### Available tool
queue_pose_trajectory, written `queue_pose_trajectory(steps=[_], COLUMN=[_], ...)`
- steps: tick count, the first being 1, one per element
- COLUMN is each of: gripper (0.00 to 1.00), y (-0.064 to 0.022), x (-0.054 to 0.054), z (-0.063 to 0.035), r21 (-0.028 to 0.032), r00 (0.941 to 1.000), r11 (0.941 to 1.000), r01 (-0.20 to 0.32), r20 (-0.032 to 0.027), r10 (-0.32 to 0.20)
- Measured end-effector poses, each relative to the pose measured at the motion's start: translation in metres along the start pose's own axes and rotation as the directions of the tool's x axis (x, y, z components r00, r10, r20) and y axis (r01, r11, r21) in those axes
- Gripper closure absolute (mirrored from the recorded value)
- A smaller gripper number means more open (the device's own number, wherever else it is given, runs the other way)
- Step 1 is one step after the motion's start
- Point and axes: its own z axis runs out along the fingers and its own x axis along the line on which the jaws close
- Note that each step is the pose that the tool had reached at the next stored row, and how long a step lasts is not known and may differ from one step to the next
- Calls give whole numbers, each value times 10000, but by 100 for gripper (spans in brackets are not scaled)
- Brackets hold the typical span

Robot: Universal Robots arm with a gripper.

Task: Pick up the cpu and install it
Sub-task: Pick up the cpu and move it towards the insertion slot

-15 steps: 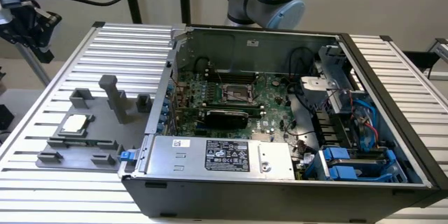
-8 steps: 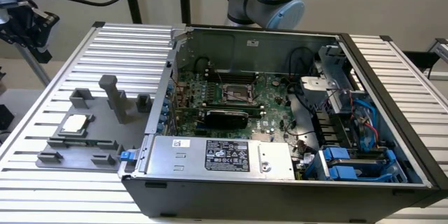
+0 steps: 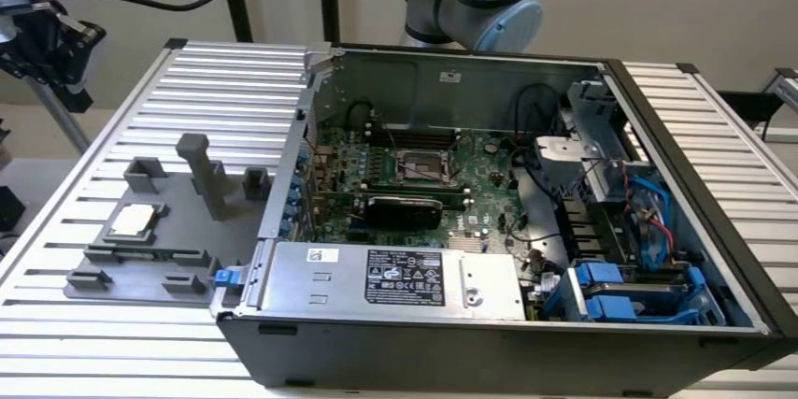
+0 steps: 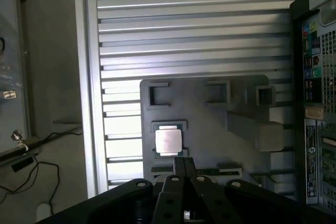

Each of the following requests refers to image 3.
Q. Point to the green motherboard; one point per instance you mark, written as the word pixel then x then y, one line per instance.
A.
pixel 486 193

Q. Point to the black graphics card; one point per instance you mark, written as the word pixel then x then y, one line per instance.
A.
pixel 405 209

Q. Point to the blue case latch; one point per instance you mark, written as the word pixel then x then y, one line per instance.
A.
pixel 225 277

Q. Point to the white sticker label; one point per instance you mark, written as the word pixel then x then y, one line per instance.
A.
pixel 450 76

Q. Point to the CPU socket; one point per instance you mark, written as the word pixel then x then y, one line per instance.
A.
pixel 423 167

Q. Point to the grey metal tripod leg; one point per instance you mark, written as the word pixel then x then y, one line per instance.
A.
pixel 59 114

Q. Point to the black open PC case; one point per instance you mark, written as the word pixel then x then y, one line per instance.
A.
pixel 474 357

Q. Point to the silver disk bay cage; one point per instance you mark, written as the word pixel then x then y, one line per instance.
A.
pixel 589 156

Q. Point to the silver power supply unit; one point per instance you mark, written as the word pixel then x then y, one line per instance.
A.
pixel 349 282

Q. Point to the aluminium frame side table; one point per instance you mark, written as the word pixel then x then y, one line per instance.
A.
pixel 780 90

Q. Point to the grey parts rack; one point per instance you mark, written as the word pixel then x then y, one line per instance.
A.
pixel 187 235

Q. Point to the blue disk caddy frame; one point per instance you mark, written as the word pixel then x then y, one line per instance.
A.
pixel 608 287

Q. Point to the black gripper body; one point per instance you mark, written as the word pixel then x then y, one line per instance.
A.
pixel 31 39

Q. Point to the black RAM slot bank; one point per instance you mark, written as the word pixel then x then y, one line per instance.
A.
pixel 411 136

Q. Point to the silver chipset heatsink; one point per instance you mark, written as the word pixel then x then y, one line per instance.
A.
pixel 469 244

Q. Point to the small black box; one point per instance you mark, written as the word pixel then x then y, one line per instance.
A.
pixel 10 209

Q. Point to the silver CPU chip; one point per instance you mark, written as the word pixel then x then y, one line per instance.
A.
pixel 135 219

